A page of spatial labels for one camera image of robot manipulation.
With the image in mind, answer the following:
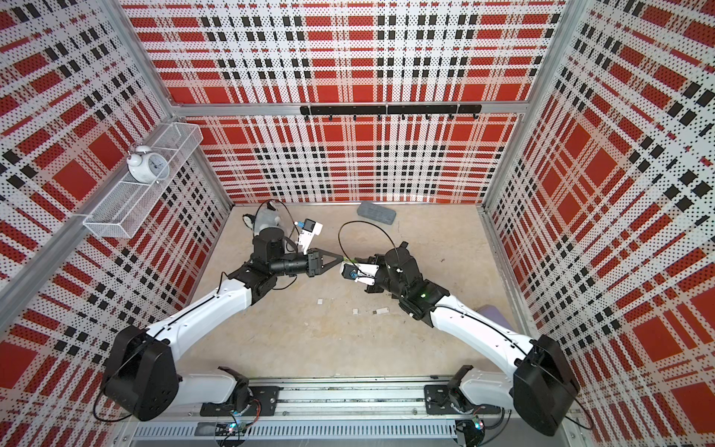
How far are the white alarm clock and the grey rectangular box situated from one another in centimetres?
69

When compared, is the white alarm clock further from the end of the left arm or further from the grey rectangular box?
the grey rectangular box

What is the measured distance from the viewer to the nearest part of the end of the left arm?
69cm

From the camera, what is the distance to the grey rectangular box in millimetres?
1160

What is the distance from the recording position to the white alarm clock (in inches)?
27.6

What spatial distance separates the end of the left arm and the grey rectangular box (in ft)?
1.43

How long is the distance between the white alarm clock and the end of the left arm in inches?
17.5

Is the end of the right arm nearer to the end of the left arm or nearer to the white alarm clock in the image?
the end of the left arm

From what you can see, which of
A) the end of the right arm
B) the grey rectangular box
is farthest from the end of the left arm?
the grey rectangular box
